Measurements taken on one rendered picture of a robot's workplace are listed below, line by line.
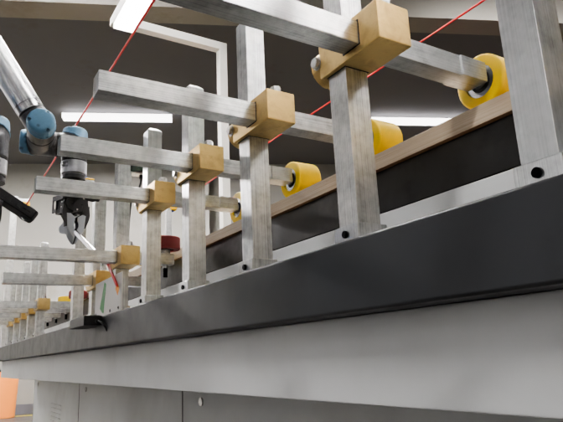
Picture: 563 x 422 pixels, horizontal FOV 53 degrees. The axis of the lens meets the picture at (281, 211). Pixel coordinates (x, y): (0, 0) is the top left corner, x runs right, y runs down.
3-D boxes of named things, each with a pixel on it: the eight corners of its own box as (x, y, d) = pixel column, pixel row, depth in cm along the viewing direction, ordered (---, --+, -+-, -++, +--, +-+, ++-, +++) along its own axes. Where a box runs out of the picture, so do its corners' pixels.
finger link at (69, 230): (64, 246, 170) (65, 216, 172) (74, 243, 166) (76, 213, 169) (54, 244, 168) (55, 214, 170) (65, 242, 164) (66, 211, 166)
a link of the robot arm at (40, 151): (20, 119, 164) (60, 124, 168) (20, 133, 174) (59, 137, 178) (18, 145, 162) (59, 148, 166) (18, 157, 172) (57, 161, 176)
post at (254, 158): (255, 299, 84) (245, 13, 96) (243, 301, 87) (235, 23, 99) (275, 299, 86) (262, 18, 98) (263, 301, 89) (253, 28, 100)
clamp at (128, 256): (120, 264, 143) (121, 244, 144) (105, 271, 154) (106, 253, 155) (142, 265, 146) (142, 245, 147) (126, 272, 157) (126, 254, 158)
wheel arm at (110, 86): (98, 89, 75) (99, 64, 75) (91, 100, 78) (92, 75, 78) (385, 146, 100) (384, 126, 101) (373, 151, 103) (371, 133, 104)
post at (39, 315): (34, 348, 248) (40, 240, 260) (33, 348, 251) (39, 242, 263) (43, 347, 250) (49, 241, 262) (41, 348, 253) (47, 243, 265)
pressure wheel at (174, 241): (156, 275, 148) (156, 232, 151) (146, 279, 155) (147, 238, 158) (184, 275, 152) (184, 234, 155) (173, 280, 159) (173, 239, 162)
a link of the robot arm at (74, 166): (91, 162, 175) (68, 156, 169) (91, 177, 174) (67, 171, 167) (78, 168, 179) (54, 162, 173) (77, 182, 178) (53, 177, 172)
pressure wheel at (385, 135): (367, 109, 101) (345, 144, 105) (386, 136, 96) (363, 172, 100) (392, 115, 104) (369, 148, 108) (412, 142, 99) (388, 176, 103)
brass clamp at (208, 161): (197, 167, 104) (196, 141, 105) (170, 187, 115) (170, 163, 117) (227, 172, 107) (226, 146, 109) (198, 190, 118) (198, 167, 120)
